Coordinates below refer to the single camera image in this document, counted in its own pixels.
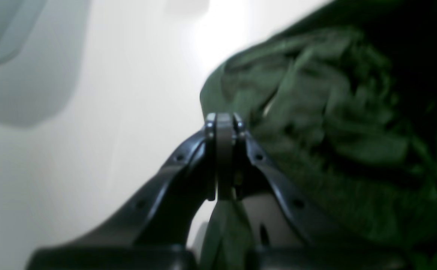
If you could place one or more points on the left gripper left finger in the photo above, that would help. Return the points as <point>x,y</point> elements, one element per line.
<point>149,232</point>

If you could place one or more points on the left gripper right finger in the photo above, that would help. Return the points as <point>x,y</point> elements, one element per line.
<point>290,230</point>

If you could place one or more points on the dark green t-shirt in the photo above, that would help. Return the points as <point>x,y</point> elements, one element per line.
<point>345,102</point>

